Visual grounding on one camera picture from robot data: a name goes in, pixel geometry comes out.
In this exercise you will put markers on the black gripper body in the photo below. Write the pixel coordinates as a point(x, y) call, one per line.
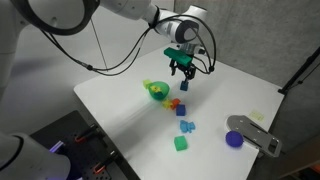
point(182, 65)

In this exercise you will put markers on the orange plastic toy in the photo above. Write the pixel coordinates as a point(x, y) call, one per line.
point(174, 103)

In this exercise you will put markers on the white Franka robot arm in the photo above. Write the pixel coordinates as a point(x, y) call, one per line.
point(180, 28)

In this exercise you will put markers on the green plastic bowl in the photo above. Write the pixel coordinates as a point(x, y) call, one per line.
point(159, 91)

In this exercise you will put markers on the yellow toy piece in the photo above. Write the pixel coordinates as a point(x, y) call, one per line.
point(154, 88)

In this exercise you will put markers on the yellow star toy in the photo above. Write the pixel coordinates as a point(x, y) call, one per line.
point(166, 104)

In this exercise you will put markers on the light blue plastic toy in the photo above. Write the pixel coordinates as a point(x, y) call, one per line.
point(187, 126)

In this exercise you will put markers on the dark teal blue cube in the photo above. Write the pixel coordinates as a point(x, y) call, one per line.
point(184, 85)

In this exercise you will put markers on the lime green cube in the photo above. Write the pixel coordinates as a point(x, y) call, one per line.
point(146, 83)

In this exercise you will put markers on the royal blue cube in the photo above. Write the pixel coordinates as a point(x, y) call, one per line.
point(181, 110)

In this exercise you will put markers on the purple ball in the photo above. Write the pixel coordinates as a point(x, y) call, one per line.
point(234, 139)

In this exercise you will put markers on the pale yellow sticker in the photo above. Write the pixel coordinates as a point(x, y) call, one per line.
point(256, 115)

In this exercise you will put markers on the grey metal plate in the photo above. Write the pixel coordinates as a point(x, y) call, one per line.
point(258, 135)

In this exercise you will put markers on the black tripod pole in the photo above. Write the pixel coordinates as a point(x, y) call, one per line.
point(300, 71)

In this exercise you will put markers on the black perforated board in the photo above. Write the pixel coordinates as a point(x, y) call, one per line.
point(76, 150)

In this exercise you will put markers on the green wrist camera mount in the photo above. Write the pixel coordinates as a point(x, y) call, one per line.
point(178, 56)

